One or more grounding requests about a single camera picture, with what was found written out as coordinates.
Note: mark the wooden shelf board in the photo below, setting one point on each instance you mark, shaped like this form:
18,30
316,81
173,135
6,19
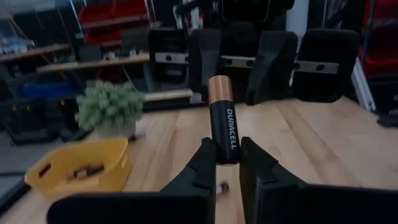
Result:
34,51
93,63

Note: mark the black metal table frame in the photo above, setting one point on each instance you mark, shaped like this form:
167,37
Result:
387,115

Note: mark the potted artificial green plant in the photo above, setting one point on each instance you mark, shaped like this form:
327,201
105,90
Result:
109,105

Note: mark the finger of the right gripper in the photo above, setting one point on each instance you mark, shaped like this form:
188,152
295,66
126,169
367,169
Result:
202,56
273,68

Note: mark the silver aluminium post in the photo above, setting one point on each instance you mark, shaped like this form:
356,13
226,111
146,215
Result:
363,87

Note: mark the silver Energizer battery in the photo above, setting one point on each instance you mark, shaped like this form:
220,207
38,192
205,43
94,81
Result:
223,188

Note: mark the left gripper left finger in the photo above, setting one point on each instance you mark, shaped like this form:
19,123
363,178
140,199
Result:
140,208

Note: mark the red storage bins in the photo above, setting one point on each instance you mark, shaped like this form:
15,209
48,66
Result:
112,18

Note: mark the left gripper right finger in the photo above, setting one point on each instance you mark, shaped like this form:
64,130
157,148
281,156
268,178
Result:
311,205

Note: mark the yellow plastic basket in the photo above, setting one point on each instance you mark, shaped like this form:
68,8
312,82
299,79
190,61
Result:
115,161

